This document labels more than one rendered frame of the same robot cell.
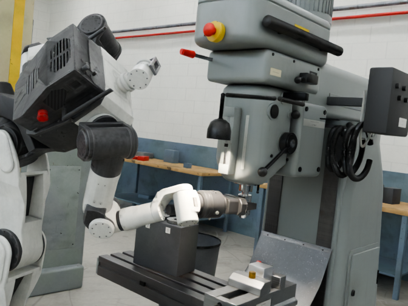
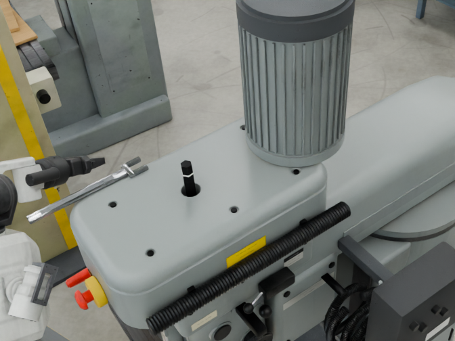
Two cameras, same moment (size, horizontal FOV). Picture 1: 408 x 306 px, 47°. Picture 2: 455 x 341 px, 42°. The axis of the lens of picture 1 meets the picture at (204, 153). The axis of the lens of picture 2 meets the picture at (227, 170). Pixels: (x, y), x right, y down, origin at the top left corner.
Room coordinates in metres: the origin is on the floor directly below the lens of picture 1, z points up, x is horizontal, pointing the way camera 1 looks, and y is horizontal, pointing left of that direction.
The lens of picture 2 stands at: (0.82, -0.47, 2.69)
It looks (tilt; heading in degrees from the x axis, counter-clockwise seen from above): 44 degrees down; 18
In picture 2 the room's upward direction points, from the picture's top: 6 degrees counter-clockwise
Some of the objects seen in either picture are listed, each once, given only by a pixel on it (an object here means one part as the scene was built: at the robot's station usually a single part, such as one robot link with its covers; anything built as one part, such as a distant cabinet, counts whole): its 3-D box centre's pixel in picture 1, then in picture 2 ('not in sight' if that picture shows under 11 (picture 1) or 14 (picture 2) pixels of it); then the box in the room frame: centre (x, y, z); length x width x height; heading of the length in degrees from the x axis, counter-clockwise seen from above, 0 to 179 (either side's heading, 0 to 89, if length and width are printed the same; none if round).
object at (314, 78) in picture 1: (303, 79); (265, 289); (1.51, -0.30, 1.66); 0.12 x 0.04 x 0.04; 138
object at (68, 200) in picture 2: not in sight; (88, 190); (1.52, 0.04, 1.89); 0.24 x 0.04 x 0.01; 139
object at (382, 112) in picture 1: (390, 103); (418, 308); (1.56, -0.60, 1.62); 0.20 x 0.09 x 0.21; 138
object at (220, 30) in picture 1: (215, 31); (96, 291); (1.38, 0.00, 1.76); 0.06 x 0.02 x 0.06; 48
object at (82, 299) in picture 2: (210, 30); (84, 298); (1.36, 0.02, 1.76); 0.04 x 0.03 x 0.04; 48
